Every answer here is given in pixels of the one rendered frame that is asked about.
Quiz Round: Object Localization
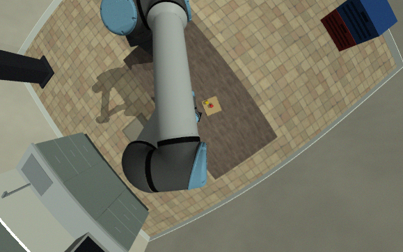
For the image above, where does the tan mat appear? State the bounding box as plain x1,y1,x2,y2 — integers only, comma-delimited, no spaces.
202,96,222,116

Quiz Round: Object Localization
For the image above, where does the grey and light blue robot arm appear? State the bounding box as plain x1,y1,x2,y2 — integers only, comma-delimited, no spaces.
100,0,207,193

